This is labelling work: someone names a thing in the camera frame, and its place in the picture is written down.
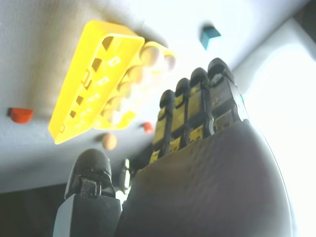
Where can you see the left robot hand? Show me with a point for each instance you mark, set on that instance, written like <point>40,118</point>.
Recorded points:
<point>209,185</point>

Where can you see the brown egg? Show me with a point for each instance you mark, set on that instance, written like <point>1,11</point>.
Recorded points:
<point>109,141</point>

